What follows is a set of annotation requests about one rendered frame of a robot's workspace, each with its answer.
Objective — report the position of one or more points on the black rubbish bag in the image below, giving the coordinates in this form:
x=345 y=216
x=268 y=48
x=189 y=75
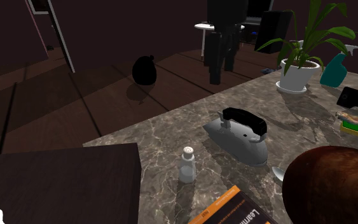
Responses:
x=144 y=71

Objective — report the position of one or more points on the white salt shaker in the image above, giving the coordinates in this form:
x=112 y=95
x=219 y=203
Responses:
x=187 y=170

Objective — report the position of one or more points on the white round side table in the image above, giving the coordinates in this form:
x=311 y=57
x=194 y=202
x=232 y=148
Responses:
x=204 y=27

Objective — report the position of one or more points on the orange and black book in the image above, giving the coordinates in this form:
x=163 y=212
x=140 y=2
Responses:
x=228 y=211

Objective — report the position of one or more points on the green plant in white pot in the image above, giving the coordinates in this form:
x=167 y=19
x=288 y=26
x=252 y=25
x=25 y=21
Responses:
x=296 y=76

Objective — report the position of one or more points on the black box speaker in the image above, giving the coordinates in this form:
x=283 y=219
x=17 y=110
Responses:
x=273 y=31

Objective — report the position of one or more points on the grey framed monitor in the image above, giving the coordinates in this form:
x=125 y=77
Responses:
x=257 y=11

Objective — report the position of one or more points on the dark wood robot stand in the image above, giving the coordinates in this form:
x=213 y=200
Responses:
x=57 y=186

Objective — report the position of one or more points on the teal spray bottle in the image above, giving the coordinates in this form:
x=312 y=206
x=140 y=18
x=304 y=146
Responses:
x=333 y=73

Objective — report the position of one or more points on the large brown round object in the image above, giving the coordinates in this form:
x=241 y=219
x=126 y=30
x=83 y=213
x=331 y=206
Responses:
x=333 y=189

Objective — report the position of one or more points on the black phone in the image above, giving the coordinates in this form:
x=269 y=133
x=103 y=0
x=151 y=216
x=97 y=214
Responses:
x=355 y=99

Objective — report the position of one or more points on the white door frame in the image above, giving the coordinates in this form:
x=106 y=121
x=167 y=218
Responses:
x=61 y=40

